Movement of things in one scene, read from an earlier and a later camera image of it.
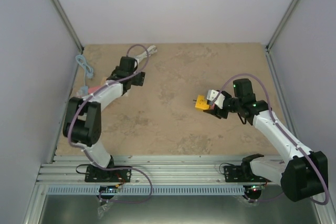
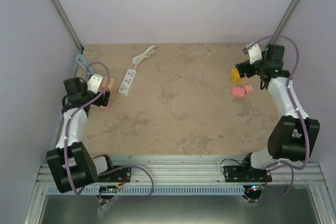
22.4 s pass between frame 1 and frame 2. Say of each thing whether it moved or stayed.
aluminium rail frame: stayed
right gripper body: moved
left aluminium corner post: stayed
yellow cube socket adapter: moved
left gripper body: moved
